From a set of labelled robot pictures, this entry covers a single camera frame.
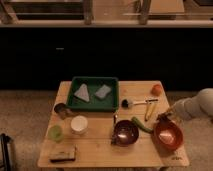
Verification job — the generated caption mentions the red bowl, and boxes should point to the red bowl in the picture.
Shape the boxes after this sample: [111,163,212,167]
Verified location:
[153,121,183,151]

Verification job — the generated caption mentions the dark purple bowl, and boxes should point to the dark purple bowl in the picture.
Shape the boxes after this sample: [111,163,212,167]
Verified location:
[115,120,139,146]

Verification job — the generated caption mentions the green plastic tray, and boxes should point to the green plastic tray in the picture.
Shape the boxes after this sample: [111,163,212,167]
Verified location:
[66,76,119,112]

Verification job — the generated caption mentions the green plastic cup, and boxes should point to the green plastic cup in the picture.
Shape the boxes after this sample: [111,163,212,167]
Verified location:
[48,125,62,142]

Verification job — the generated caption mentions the black chair frame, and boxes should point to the black chair frame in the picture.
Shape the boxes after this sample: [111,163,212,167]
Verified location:
[0,133,11,171]

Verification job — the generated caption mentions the green cucumber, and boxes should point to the green cucumber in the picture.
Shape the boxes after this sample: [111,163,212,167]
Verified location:
[131,117,153,133]

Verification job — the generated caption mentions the grey rectangular sponge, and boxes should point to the grey rectangular sponge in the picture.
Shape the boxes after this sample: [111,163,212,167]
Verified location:
[95,85,111,100]

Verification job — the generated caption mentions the orange fruit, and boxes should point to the orange fruit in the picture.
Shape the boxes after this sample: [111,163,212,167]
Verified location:
[151,84,163,96]

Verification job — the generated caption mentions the white round container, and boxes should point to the white round container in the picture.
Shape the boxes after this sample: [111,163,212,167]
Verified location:
[70,115,88,135]

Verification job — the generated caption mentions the grey triangular sponge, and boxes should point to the grey triangular sponge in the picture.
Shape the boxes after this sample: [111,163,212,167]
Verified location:
[74,84,90,102]

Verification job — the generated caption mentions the dark grape bunch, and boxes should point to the dark grape bunch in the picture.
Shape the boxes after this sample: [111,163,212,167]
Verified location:
[157,115,170,122]

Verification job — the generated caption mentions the dark metal cup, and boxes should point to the dark metal cup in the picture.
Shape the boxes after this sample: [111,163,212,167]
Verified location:
[54,103,68,120]

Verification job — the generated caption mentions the yellow tongs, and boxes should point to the yellow tongs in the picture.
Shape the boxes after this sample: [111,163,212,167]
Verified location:
[145,99,158,121]

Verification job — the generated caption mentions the dark spoon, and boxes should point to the dark spoon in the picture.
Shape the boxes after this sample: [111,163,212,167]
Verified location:
[111,114,117,145]

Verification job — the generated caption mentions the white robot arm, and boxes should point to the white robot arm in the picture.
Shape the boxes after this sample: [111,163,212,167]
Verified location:
[158,88,213,123]

